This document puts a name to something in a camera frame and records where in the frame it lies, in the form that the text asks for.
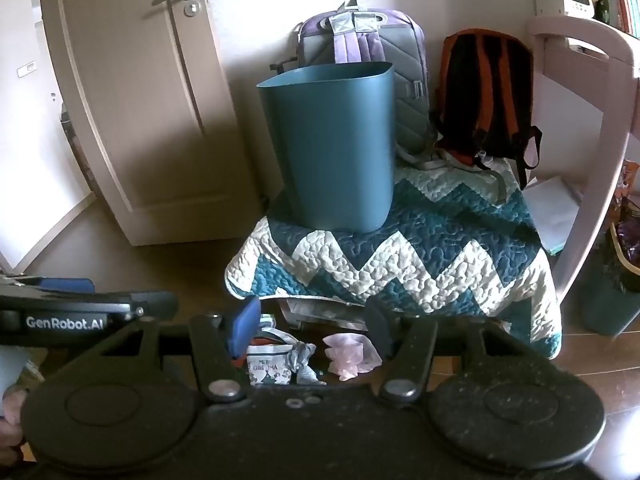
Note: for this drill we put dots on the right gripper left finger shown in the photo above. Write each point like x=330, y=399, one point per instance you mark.
x=218, y=340

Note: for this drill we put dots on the grey crumpled cloth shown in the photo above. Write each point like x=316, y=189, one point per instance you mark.
x=298, y=362

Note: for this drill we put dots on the teal plastic trash bin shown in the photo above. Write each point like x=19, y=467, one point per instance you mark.
x=332, y=127

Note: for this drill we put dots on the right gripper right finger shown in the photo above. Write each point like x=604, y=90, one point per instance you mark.
x=407, y=341

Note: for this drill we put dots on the Merry Christmas gift bag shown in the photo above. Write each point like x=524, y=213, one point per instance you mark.
x=271, y=357

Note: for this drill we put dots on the person's left hand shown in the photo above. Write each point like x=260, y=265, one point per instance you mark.
x=11, y=429

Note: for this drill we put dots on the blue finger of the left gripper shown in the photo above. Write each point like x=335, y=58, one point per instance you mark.
x=79, y=285

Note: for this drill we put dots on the black orange backpack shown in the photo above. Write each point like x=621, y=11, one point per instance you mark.
x=484, y=100

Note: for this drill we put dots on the teal white zigzag quilt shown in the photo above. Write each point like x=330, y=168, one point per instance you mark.
x=454, y=243

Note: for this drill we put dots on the pink bed frame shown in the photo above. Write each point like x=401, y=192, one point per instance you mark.
x=586, y=102

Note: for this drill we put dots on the beige wooden door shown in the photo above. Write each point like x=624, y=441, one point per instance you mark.
x=154, y=116

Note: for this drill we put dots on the teal storage basket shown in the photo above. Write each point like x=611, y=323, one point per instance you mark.
x=609, y=297

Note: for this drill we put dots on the pink mesh bath sponge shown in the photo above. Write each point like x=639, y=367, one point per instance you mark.
x=351, y=355

